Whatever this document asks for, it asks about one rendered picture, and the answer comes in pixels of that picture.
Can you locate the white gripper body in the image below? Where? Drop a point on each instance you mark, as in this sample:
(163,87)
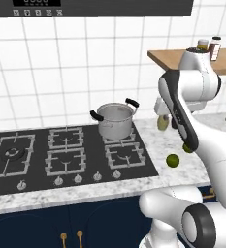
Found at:
(160,106)

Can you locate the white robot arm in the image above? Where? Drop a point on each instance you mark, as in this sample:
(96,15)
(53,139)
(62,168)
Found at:
(221,155)

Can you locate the green lime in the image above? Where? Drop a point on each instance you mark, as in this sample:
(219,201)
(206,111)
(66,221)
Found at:
(186,148)
(172,161)

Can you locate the yellow green fruit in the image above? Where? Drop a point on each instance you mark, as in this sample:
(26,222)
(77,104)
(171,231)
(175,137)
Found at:
(162,123)

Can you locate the brown bottle with white label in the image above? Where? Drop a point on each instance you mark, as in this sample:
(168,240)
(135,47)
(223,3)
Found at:
(215,48)

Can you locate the silver hob knob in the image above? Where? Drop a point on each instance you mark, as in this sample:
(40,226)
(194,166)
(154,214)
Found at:
(97,176)
(116,174)
(78,178)
(21,185)
(58,181)

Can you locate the black gas hob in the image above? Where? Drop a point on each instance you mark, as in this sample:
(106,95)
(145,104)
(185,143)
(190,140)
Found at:
(85,161)

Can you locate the navy drawer front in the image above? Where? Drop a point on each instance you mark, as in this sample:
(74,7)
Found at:
(208,193)

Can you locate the dark grey microwave oven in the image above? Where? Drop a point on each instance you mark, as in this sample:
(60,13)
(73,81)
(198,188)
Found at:
(117,8)

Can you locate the navy cupboard door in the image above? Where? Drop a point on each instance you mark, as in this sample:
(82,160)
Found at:
(111,223)
(24,231)

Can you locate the wooden wall shelf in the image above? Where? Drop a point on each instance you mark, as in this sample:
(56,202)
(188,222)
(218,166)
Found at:
(164,58)

